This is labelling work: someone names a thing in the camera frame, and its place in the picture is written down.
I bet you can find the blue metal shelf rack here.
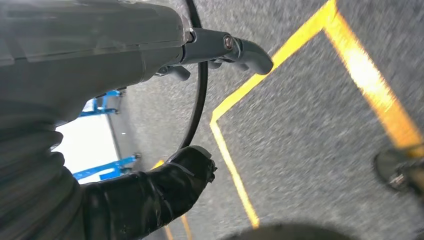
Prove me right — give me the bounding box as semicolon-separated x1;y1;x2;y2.
72;89;142;181

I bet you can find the black robot foot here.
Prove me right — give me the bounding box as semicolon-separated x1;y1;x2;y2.
218;224;356;240

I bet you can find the dark round floor object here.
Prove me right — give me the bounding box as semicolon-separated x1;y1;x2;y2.
372;145;424;200

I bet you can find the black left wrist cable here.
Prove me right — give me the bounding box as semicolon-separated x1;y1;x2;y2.
178;0;210;151

